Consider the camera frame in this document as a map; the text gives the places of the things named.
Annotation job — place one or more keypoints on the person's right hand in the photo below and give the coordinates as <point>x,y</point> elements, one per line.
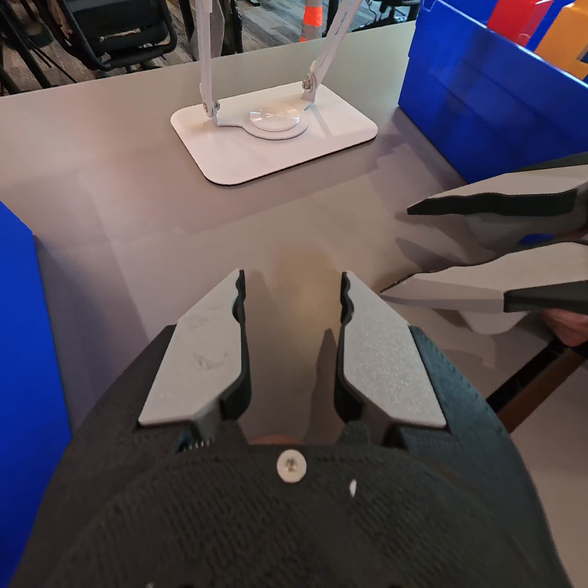
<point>572,328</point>

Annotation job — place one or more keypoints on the orange traffic cone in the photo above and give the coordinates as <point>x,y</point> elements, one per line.
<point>312,18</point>

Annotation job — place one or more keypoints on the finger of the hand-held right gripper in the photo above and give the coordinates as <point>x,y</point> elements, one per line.
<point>459,285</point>
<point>528,181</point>

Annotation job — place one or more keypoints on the black office chair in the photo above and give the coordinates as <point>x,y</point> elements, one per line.
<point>119,32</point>

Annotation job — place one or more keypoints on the blue plastic storage bin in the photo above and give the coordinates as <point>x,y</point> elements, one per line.
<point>482,115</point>
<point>27,413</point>

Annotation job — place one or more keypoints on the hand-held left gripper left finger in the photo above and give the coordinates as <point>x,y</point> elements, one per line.
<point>197,367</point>

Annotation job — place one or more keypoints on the white stand with instruction sheet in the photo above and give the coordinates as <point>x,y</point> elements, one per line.
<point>229,151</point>

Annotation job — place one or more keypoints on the group of built block towers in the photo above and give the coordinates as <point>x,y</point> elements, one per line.
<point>560,41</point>

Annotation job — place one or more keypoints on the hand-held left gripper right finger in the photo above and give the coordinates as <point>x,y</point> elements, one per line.
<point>390,367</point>

